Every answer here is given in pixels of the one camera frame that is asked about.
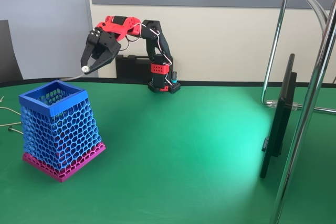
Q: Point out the blue and pink mesh basket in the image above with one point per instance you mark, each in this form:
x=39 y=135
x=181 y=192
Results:
x=68 y=103

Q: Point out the black plastic case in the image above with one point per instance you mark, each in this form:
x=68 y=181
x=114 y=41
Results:
x=131 y=68

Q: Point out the chrome stand pole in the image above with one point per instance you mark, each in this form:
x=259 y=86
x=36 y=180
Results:
x=302 y=129

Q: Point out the black and teal table clamp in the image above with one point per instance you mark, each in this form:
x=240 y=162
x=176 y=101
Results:
x=174 y=79

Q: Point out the green table cloth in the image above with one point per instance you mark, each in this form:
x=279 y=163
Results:
x=183 y=182

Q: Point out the black LED light panel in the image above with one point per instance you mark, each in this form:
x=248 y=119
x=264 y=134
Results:
x=278 y=129

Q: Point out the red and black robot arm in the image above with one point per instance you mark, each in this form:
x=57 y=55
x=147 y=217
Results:
x=157 y=69

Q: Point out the chrome tube frame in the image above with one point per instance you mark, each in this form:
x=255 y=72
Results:
x=275 y=37

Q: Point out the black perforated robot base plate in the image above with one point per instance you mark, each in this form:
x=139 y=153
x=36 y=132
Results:
x=174 y=87

